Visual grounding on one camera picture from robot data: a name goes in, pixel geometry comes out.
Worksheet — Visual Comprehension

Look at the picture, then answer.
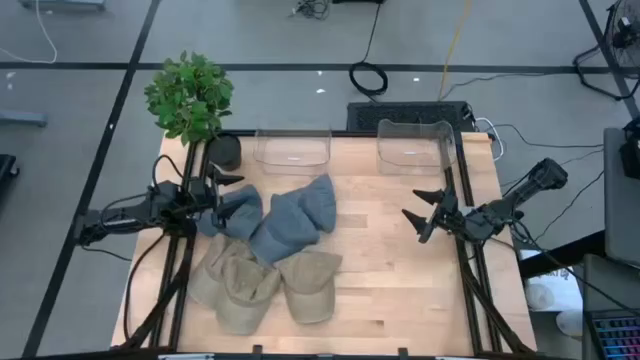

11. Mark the grey furniture base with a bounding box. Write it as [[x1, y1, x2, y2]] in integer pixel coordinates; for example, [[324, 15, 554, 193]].
[[18, 0, 107, 11]]

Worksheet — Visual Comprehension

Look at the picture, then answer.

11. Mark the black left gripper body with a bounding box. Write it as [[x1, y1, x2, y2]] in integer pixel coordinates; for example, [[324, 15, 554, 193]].
[[185, 164, 224, 230]]

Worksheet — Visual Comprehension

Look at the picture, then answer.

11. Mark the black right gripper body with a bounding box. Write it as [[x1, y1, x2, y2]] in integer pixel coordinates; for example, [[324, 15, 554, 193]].
[[418, 192, 476, 245]]

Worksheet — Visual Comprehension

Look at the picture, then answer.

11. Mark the blue-grey baseball cap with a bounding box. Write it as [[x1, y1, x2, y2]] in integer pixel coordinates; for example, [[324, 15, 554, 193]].
[[248, 193, 321, 266], [196, 183, 264, 241], [298, 173, 338, 234]]

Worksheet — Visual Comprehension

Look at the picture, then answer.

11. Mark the black desk device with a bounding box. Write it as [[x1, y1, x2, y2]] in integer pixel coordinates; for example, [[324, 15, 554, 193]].
[[618, 117, 640, 180]]

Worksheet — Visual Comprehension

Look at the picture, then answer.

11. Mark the white floor cable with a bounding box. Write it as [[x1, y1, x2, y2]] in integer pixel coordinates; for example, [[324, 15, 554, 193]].
[[0, 0, 59, 65]]

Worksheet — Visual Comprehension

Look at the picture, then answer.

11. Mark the green leafy potted plant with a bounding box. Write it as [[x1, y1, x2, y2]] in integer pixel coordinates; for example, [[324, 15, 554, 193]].
[[143, 49, 235, 147]]

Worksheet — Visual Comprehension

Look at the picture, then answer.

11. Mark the beige baseball cap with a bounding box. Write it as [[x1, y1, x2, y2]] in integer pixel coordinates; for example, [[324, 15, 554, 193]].
[[187, 233, 254, 309], [214, 254, 282, 336], [273, 249, 344, 325]]

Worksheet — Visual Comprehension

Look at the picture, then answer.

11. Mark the black desk beam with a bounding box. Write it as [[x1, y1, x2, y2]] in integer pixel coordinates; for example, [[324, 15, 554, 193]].
[[517, 230, 606, 279]]

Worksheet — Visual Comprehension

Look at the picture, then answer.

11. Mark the thin black floor cable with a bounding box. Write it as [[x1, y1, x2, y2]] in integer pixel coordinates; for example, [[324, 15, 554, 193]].
[[487, 123, 604, 149]]

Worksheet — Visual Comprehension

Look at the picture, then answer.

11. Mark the black floor fan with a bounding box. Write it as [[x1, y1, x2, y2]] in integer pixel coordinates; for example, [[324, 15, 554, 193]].
[[572, 0, 640, 101]]

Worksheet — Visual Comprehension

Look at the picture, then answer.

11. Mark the yellow cable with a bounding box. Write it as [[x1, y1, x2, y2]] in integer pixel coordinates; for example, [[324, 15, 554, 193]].
[[438, 0, 474, 101]]

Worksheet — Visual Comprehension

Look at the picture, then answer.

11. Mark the black plant pot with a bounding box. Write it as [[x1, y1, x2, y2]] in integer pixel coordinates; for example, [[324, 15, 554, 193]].
[[205, 132, 243, 172]]

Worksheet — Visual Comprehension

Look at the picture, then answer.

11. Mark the white looped cable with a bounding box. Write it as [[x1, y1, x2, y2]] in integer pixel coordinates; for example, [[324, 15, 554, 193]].
[[473, 116, 506, 162]]

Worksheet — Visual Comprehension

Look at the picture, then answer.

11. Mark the backlit rainbow keyboard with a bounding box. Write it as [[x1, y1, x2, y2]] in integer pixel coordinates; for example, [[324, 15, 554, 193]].
[[584, 309, 640, 360]]

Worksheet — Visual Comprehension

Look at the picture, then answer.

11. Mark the grey furniture foot bar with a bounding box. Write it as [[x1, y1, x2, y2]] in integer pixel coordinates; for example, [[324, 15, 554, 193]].
[[0, 109, 49, 128]]

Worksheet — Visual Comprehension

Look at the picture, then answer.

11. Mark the tangled black cable bundle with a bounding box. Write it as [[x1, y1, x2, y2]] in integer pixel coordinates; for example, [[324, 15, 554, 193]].
[[288, 0, 331, 21]]

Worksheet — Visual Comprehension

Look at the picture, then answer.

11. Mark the black chair base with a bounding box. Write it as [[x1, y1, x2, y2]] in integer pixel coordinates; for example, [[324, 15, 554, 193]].
[[0, 153, 20, 194]]

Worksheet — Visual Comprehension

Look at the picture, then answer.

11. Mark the white printed box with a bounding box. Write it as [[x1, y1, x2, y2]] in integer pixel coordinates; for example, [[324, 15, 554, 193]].
[[519, 249, 584, 314]]

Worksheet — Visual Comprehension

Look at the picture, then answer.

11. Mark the white cup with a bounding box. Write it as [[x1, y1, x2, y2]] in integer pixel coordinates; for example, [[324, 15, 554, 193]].
[[555, 308, 585, 338]]

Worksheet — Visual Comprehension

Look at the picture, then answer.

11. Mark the coiled black cable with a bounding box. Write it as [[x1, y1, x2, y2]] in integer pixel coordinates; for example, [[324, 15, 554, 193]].
[[348, 2, 390, 97]]

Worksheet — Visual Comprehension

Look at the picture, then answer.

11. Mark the black mesh computer case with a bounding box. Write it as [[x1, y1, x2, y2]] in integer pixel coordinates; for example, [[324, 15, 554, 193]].
[[346, 101, 476, 134]]

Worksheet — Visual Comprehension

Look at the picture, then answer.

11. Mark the clear plastic bin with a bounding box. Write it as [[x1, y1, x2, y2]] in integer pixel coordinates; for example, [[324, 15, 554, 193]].
[[376, 118, 457, 176], [252, 127, 333, 177]]

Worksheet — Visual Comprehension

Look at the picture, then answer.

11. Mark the grey desk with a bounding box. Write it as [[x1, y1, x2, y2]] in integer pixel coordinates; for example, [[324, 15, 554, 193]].
[[602, 127, 640, 266], [582, 253, 640, 314]]

